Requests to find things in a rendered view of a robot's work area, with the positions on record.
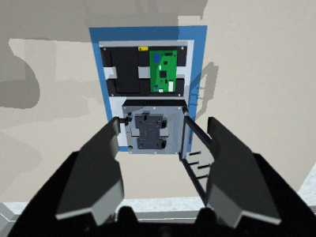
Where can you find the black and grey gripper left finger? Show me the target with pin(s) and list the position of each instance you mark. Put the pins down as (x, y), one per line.
(84, 192)

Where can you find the green circuit board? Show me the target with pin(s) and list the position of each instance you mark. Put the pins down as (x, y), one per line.
(163, 70)

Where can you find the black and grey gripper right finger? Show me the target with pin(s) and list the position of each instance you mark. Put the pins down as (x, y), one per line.
(247, 193)

